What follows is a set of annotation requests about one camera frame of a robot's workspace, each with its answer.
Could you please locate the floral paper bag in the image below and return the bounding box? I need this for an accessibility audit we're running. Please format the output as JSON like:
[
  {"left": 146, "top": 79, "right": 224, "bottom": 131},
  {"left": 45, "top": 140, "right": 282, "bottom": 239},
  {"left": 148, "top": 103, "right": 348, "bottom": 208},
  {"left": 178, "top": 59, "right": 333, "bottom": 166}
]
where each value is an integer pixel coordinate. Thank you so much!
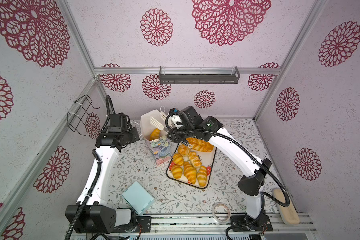
[{"left": 140, "top": 110, "right": 172, "bottom": 166}]

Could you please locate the twisted bread small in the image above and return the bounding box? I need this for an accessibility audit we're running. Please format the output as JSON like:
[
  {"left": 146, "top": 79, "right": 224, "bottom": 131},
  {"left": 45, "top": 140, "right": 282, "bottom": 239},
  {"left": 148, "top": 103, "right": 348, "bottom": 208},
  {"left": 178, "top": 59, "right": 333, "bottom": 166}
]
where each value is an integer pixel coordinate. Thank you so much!
[{"left": 177, "top": 144, "right": 191, "bottom": 156}]

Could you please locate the long twisted bread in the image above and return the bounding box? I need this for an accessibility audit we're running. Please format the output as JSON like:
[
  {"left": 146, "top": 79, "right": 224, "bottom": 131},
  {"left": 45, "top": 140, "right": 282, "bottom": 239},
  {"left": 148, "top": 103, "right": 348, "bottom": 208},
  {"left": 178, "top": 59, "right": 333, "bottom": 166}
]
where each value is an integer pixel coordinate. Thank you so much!
[{"left": 187, "top": 138, "right": 214, "bottom": 153}]

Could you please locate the braided bread roll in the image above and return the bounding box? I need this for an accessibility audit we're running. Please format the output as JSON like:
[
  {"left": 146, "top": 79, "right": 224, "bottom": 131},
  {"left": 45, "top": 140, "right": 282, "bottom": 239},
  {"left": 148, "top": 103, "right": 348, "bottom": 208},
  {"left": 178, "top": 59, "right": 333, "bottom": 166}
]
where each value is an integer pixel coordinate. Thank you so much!
[{"left": 188, "top": 152, "right": 202, "bottom": 169}]

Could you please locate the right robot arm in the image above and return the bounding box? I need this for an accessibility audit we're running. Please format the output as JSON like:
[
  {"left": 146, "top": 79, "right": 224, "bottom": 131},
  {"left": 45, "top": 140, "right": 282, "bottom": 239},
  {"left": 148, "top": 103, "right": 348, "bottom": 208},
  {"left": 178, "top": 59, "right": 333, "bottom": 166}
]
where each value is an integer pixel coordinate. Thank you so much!
[{"left": 149, "top": 108, "right": 290, "bottom": 219}]

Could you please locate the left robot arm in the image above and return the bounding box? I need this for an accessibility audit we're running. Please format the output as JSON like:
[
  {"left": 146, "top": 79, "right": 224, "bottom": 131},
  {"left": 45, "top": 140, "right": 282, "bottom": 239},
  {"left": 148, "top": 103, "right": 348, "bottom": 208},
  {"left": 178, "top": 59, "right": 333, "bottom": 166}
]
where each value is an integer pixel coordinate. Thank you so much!
[{"left": 65, "top": 128, "right": 140, "bottom": 240}]

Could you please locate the striped croissant bread upper left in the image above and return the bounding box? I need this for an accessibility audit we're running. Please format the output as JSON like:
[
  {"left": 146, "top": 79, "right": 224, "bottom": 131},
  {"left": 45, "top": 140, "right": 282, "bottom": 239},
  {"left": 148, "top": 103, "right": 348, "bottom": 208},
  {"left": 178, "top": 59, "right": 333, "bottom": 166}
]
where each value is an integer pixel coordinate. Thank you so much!
[{"left": 172, "top": 153, "right": 184, "bottom": 166}]

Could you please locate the striped croissant bread front left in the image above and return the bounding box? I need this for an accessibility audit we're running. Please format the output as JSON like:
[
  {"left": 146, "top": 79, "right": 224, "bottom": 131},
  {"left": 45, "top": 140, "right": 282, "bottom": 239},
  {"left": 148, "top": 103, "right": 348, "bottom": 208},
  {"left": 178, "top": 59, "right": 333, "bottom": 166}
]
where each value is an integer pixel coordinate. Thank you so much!
[{"left": 171, "top": 164, "right": 183, "bottom": 179}]

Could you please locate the strawberry print bread tray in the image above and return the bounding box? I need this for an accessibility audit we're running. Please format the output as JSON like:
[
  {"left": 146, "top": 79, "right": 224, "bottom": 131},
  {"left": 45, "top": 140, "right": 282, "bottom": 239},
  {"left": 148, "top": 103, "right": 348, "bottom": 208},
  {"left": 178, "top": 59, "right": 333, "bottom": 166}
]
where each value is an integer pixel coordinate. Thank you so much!
[{"left": 166, "top": 144, "right": 217, "bottom": 190}]

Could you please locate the striped croissant bread front right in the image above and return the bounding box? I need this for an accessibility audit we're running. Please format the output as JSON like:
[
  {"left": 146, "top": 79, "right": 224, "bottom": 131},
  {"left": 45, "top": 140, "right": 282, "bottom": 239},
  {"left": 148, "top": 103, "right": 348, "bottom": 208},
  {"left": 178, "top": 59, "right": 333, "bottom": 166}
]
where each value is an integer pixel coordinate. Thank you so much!
[{"left": 197, "top": 166, "right": 207, "bottom": 188}]

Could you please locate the light green box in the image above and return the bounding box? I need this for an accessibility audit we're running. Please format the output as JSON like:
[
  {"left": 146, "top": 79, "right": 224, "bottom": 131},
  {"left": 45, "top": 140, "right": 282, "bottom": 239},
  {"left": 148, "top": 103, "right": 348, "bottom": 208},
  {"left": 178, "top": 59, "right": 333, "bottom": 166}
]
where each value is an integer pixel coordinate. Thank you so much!
[{"left": 122, "top": 182, "right": 155, "bottom": 216}]

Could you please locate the clear tape roll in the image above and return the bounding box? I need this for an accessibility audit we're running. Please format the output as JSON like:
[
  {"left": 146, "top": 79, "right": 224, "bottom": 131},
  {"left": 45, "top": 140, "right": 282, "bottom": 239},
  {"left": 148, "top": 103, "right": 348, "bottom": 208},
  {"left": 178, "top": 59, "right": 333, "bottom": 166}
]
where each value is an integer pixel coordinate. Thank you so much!
[{"left": 212, "top": 202, "right": 231, "bottom": 223}]

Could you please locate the beige brush block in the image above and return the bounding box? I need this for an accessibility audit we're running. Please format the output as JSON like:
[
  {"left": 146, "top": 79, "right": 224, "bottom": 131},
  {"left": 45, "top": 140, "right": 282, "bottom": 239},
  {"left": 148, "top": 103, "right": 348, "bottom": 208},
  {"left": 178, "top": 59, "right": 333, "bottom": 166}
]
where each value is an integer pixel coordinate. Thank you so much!
[{"left": 273, "top": 188, "right": 300, "bottom": 226}]

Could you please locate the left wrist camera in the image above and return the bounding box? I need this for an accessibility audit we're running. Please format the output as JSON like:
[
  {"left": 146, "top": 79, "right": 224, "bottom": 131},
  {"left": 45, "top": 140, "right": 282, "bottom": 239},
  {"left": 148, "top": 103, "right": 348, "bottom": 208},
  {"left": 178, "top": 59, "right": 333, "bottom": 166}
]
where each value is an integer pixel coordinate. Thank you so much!
[{"left": 108, "top": 113, "right": 132, "bottom": 133}]

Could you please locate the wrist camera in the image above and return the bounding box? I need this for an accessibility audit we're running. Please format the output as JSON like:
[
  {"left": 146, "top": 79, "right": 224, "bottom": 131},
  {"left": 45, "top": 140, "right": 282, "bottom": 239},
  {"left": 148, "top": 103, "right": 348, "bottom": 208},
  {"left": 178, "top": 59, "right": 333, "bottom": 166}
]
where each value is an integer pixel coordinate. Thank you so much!
[
  {"left": 169, "top": 106, "right": 203, "bottom": 131},
  {"left": 108, "top": 113, "right": 132, "bottom": 133}
]

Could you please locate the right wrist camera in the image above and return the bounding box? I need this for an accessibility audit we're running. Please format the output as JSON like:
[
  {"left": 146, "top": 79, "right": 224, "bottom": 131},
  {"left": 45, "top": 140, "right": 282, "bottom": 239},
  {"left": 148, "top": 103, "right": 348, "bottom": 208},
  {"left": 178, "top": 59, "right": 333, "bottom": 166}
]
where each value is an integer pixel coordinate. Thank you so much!
[{"left": 169, "top": 106, "right": 203, "bottom": 131}]

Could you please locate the black wire basket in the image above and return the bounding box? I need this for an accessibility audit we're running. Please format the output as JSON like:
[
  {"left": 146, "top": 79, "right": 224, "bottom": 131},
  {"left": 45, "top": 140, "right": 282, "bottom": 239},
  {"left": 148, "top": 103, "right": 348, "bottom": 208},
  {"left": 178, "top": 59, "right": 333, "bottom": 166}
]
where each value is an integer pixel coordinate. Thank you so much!
[{"left": 66, "top": 95, "right": 99, "bottom": 136}]

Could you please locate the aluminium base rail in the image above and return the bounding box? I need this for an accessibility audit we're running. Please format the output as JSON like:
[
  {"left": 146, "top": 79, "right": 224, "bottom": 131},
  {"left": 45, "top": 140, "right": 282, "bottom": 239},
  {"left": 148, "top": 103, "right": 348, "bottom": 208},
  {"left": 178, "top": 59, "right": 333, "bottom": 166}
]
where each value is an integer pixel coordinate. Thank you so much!
[{"left": 68, "top": 212, "right": 318, "bottom": 240}]

